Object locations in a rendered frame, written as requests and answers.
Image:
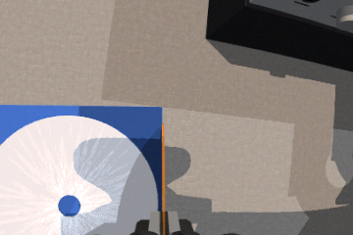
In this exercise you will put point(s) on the white cd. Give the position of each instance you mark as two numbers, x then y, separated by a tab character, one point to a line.
80	156

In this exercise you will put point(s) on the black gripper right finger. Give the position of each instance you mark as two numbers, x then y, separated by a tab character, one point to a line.
175	226

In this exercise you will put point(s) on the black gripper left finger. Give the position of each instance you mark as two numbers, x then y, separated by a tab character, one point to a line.
152	226

